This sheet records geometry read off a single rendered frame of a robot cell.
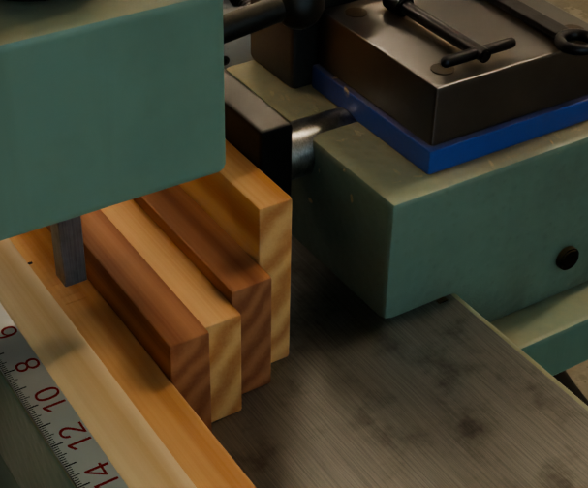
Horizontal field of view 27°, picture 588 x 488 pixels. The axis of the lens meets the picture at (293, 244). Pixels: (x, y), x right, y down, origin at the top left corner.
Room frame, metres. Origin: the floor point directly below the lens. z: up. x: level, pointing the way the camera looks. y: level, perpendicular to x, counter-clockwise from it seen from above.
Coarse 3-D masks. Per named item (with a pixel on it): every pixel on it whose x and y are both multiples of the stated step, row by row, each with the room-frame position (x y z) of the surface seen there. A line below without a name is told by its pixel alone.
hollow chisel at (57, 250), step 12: (60, 228) 0.36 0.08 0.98; (72, 228) 0.36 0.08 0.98; (60, 240) 0.36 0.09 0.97; (72, 240) 0.36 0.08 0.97; (60, 252) 0.36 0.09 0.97; (72, 252) 0.36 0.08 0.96; (60, 264) 0.36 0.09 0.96; (72, 264) 0.36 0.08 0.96; (84, 264) 0.36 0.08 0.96; (60, 276) 0.36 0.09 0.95; (72, 276) 0.36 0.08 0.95; (84, 276) 0.36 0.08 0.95
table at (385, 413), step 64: (320, 320) 0.40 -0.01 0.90; (384, 320) 0.40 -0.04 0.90; (448, 320) 0.41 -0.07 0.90; (512, 320) 0.44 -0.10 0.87; (576, 320) 0.45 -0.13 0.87; (320, 384) 0.36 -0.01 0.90; (384, 384) 0.36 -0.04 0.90; (448, 384) 0.36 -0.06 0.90; (512, 384) 0.37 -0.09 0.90; (256, 448) 0.33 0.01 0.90; (320, 448) 0.33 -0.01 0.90; (384, 448) 0.33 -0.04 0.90; (448, 448) 0.33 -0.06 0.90; (512, 448) 0.33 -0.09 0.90; (576, 448) 0.33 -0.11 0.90
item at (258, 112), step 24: (240, 96) 0.43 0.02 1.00; (240, 120) 0.41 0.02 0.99; (264, 120) 0.41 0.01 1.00; (312, 120) 0.47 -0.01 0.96; (336, 120) 0.47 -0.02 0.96; (240, 144) 0.41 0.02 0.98; (264, 144) 0.40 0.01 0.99; (288, 144) 0.41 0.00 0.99; (312, 144) 0.45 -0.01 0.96; (264, 168) 0.40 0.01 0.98; (288, 168) 0.41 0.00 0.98; (312, 168) 0.45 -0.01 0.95; (288, 192) 0.41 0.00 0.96
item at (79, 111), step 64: (0, 0) 0.35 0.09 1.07; (64, 0) 0.35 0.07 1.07; (128, 0) 0.35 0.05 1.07; (192, 0) 0.36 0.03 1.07; (0, 64) 0.32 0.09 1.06; (64, 64) 0.33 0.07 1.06; (128, 64) 0.34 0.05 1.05; (192, 64) 0.36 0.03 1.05; (0, 128) 0.32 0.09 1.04; (64, 128) 0.33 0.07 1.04; (128, 128) 0.34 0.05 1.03; (192, 128) 0.36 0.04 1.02; (0, 192) 0.32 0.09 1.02; (64, 192) 0.33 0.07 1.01; (128, 192) 0.34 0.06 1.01
